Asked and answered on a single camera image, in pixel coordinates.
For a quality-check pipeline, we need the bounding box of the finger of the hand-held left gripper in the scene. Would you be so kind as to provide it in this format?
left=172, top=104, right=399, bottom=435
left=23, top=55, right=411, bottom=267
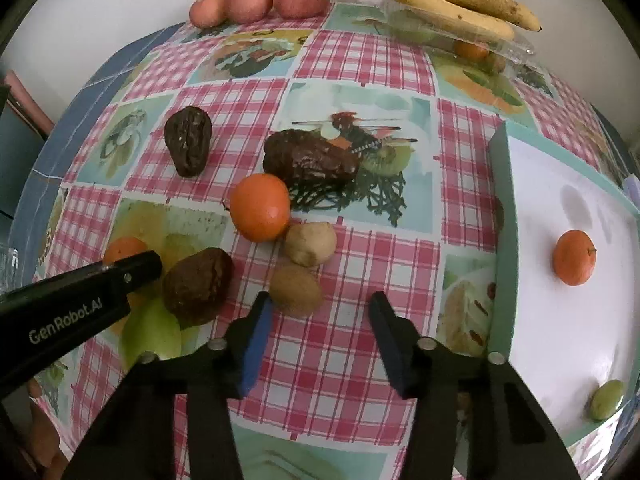
left=100, top=250, right=163, bottom=293

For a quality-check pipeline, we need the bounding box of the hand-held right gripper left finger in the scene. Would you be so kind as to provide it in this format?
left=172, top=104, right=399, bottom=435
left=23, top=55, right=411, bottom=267
left=62, top=290, right=275, bottom=480

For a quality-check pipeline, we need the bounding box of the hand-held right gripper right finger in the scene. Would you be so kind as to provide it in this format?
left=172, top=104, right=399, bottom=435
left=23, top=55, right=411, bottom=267
left=369, top=291, right=583, bottom=480

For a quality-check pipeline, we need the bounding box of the green pear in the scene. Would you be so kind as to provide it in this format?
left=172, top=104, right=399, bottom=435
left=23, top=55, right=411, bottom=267
left=120, top=297, right=183, bottom=373

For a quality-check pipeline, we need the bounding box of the pale brown kiwi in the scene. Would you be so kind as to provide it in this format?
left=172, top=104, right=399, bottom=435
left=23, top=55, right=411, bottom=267
left=284, top=222, right=337, bottom=267

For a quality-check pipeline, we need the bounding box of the large dark wrinkled avocado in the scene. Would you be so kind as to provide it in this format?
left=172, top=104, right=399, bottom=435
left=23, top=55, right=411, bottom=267
left=263, top=129, right=362, bottom=189

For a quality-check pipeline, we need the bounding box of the teal white cardboard box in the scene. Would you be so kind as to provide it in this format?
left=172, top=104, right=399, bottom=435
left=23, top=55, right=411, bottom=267
left=487, top=122, right=640, bottom=456

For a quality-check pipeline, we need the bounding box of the checkered printed tablecloth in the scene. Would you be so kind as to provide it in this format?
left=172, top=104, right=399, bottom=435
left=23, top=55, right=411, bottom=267
left=10, top=2, right=636, bottom=480

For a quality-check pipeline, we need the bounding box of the dark furniture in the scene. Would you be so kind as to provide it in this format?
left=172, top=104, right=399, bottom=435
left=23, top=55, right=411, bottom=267
left=0, top=85, right=51, bottom=221

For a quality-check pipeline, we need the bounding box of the pink board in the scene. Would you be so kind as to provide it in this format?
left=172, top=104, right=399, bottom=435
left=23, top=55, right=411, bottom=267
left=0, top=70, right=56, bottom=136

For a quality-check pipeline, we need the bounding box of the orange tangerine with stem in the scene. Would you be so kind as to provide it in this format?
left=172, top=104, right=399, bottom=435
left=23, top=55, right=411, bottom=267
left=552, top=230, right=598, bottom=287

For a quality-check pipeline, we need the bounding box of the green grape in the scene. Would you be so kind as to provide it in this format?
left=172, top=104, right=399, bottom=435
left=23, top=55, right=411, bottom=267
left=589, top=379, right=626, bottom=421

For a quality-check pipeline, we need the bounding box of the small red apple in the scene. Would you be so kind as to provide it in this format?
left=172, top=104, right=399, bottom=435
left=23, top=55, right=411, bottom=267
left=189, top=0, right=229, bottom=28

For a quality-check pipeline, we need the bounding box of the small orange tangerine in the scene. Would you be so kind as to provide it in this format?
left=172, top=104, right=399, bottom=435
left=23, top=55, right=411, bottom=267
left=454, top=40, right=490, bottom=63

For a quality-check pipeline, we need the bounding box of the green fruit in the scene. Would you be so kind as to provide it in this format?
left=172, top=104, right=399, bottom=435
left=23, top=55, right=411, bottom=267
left=392, top=20, right=438, bottom=45

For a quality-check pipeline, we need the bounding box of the clear plastic container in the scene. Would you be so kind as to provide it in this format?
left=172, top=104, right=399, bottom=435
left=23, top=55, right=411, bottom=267
left=382, top=0, right=536, bottom=73

